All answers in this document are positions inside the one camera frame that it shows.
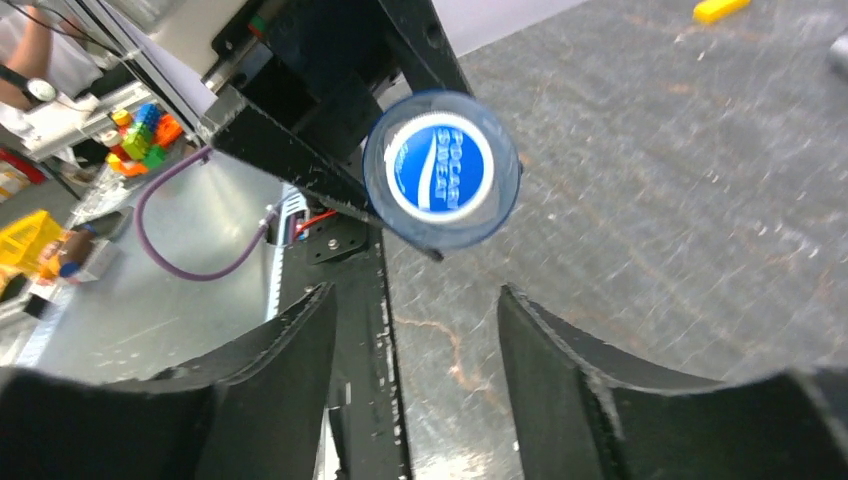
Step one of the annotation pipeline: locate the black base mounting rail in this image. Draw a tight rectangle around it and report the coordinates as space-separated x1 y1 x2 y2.
278 214 413 479

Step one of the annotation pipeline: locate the yellow crate in background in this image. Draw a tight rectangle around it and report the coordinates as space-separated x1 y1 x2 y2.
1 210 69 282

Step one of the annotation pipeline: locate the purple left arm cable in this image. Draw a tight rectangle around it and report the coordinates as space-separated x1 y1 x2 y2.
133 146 293 284

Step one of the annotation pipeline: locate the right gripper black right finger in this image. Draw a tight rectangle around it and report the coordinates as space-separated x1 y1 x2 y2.
497 285 847 479

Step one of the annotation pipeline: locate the blue labelled Pocari bottle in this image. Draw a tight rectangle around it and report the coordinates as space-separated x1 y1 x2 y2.
362 90 523 250

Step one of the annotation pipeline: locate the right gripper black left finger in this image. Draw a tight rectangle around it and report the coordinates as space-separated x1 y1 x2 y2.
1 284 337 479

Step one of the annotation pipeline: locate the pile of coloured toy bricks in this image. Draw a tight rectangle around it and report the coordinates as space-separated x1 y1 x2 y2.
99 103 183 177

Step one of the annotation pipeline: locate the silver microphone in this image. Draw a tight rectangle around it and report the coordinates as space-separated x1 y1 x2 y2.
827 33 848 81

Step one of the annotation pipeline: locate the yellow rectangular block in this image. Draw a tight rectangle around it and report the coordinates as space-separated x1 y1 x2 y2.
692 0 751 25

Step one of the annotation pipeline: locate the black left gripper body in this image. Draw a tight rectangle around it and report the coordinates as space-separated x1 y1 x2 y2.
198 1 470 256

